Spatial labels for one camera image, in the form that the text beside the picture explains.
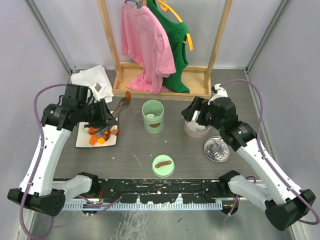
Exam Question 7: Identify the wooden clothes rack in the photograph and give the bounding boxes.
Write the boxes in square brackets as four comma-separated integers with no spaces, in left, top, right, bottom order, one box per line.
[97,0,232,101]

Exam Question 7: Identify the left aluminium frame post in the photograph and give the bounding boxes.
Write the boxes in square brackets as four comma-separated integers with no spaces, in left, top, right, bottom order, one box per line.
[24,0,77,75]

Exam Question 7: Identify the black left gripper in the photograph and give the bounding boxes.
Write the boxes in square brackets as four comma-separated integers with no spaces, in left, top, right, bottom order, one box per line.
[78,98,118,129]

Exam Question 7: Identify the mint green tin canister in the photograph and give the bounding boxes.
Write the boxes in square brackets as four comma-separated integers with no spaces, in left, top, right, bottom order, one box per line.
[141,99,164,134]

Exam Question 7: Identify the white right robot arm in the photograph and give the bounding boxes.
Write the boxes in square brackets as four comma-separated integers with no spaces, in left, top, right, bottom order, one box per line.
[181,96,316,231]

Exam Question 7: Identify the orange salmon sushi piece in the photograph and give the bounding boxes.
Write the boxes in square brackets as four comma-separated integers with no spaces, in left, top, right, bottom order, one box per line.
[89,134,100,146]

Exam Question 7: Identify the mint green canister lid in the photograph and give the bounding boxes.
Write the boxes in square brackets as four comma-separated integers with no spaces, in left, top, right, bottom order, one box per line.
[151,154,175,178]

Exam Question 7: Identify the white square plate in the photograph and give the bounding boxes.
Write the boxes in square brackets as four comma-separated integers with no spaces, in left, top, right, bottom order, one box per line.
[75,122,118,148]

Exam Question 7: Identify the round silver tin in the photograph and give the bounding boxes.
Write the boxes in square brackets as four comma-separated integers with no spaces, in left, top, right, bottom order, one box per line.
[184,121,211,139]

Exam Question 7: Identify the silver embossed tin lid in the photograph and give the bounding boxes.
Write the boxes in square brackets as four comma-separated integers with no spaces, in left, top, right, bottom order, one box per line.
[203,136,232,163]

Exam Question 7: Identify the green t-shirt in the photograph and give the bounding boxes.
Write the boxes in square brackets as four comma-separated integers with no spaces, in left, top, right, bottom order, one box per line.
[146,0,190,94]

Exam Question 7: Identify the grey clothes hanger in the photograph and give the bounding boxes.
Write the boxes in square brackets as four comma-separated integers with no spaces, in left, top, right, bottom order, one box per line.
[124,0,145,9]

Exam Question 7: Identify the orange clothes hanger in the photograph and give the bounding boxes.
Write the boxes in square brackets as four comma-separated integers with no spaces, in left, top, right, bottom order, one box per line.
[154,0,195,52]

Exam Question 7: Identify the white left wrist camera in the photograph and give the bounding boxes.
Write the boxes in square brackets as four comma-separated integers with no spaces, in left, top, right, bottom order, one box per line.
[89,83,102,101]

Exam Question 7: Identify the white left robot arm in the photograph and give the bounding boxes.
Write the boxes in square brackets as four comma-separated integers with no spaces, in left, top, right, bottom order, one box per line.
[7,83,118,217]

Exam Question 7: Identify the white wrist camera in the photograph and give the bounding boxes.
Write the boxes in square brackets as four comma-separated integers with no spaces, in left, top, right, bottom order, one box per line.
[208,83,228,105]
[89,83,102,101]

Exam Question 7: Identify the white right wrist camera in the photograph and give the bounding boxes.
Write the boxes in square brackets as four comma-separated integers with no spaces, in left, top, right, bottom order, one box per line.
[208,83,228,105]

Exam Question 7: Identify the pink t-shirt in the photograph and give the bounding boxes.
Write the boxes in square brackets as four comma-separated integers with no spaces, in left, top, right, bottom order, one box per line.
[121,2,176,94]

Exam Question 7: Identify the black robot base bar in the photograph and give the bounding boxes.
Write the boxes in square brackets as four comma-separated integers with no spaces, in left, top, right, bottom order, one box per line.
[82,178,236,204]

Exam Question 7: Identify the aluminium corner frame post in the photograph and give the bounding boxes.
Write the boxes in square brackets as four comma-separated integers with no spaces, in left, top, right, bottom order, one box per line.
[246,0,292,73]

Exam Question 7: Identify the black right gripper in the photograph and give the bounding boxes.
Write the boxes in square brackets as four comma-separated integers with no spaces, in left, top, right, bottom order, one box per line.
[181,96,224,132]

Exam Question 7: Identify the white cloth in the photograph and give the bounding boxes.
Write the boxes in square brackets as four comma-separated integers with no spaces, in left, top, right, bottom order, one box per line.
[70,65,114,104]

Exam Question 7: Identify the white slotted cable duct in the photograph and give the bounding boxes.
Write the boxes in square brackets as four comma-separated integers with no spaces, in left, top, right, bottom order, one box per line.
[62,200,223,211]

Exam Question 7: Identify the brown fried food stick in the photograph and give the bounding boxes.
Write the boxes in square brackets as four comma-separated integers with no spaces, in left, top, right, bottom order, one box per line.
[125,91,131,101]

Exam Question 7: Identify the white rice ball piece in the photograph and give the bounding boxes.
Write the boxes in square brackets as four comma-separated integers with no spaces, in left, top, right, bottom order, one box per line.
[146,113,155,119]

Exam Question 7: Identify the metal serving tongs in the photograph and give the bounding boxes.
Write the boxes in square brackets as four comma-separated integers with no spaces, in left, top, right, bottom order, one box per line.
[96,96,131,138]

